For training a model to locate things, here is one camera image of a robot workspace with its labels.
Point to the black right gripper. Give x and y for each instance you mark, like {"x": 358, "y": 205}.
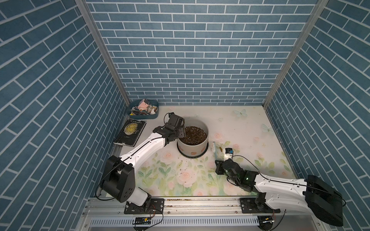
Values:
{"x": 218, "y": 166}

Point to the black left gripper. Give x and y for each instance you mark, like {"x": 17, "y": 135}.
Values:
{"x": 182, "y": 131}

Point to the white ceramic pot with soil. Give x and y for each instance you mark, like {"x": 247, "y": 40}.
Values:
{"x": 197, "y": 136}

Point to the teal scrub brush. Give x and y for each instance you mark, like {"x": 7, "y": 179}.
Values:
{"x": 214, "y": 150}

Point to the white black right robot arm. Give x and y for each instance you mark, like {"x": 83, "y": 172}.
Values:
{"x": 310, "y": 195}

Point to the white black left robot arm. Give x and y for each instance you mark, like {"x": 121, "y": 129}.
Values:
{"x": 118, "y": 178}

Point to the dark green pot saucer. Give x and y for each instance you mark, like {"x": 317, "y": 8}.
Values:
{"x": 193, "y": 155}

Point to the teal stationery tray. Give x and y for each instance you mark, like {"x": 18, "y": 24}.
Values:
{"x": 152, "y": 112}

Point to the floral table mat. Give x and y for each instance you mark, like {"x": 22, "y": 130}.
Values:
{"x": 245, "y": 129}

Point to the black book gold cover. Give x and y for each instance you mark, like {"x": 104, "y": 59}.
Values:
{"x": 130, "y": 132}

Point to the right black electronics module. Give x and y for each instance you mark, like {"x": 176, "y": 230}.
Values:
{"x": 265, "y": 223}

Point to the green circuit board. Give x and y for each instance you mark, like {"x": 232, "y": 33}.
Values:
{"x": 142, "y": 221}

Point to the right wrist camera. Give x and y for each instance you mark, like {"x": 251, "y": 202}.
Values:
{"x": 228, "y": 153}

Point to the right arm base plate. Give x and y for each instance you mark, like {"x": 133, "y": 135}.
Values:
{"x": 256, "y": 204}

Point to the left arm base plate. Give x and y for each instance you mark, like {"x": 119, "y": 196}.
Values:
{"x": 150, "y": 206}

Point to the aluminium front rail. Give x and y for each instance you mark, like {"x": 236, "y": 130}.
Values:
{"x": 192, "y": 214}

